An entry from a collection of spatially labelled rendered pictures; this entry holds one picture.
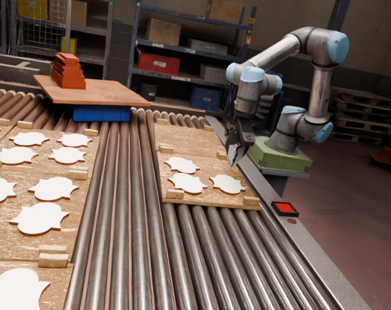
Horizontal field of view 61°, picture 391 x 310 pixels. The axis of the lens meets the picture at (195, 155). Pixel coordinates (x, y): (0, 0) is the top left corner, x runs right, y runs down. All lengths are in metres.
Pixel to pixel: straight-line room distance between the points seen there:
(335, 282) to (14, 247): 0.81
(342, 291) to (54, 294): 0.70
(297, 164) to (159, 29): 4.18
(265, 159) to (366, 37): 6.09
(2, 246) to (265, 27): 6.12
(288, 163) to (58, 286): 1.29
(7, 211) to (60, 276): 0.29
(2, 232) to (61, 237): 0.14
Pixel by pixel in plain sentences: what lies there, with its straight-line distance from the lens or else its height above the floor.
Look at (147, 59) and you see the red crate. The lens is 5.56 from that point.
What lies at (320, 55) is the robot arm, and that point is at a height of 1.46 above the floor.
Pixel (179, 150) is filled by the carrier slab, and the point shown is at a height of 0.94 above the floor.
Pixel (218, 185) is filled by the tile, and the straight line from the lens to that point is 1.25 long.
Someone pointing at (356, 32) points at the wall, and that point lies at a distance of 7.48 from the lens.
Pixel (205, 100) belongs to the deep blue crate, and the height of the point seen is 0.31.
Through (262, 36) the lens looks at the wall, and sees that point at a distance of 6.60.
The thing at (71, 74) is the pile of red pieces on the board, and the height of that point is 1.12.
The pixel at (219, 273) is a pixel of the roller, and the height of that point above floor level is 0.92.
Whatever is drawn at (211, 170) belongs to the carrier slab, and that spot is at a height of 0.94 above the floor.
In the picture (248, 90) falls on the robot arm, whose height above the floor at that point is 1.31.
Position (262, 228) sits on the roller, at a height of 0.92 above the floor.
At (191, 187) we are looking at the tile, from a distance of 1.19.
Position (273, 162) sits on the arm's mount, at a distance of 1.73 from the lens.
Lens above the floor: 1.48
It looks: 21 degrees down
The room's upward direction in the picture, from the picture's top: 12 degrees clockwise
